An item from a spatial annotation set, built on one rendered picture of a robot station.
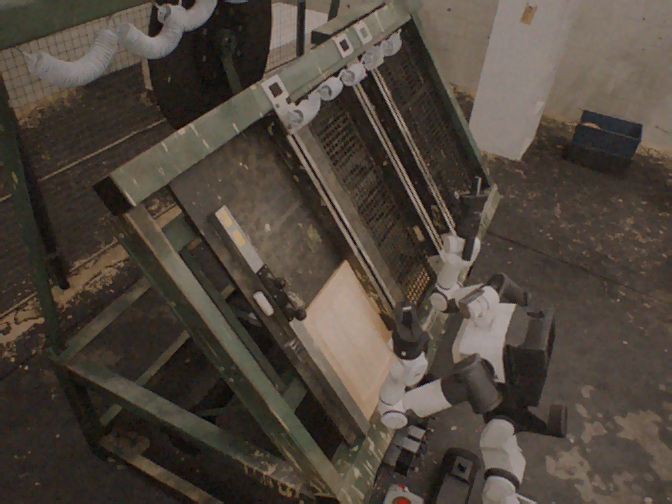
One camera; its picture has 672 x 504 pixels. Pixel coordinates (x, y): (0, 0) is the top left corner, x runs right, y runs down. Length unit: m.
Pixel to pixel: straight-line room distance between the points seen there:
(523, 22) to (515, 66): 0.39
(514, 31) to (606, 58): 1.64
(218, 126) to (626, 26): 5.46
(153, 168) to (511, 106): 4.44
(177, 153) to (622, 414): 2.97
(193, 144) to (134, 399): 1.12
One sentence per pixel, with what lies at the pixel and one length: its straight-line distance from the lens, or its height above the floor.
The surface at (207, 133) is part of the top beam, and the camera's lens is 1.58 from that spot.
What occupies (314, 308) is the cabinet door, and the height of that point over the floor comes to 1.27.
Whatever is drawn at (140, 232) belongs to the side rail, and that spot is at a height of 1.74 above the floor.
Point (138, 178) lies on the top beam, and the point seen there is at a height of 1.86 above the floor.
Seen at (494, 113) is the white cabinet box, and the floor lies 0.41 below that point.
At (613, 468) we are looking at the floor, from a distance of 3.39.
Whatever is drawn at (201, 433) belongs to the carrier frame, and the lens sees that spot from 2.12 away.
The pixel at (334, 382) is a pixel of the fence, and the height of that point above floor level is 1.10.
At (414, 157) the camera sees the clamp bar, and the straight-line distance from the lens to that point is 2.54.
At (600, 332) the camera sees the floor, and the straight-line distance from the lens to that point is 4.04.
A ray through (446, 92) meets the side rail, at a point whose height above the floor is 1.41.
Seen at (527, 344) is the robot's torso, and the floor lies 1.40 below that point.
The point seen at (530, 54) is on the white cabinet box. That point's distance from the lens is 5.33.
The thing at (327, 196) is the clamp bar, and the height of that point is 1.51.
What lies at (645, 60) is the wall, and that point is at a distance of 6.65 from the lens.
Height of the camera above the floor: 2.59
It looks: 41 degrees down
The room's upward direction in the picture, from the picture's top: 5 degrees clockwise
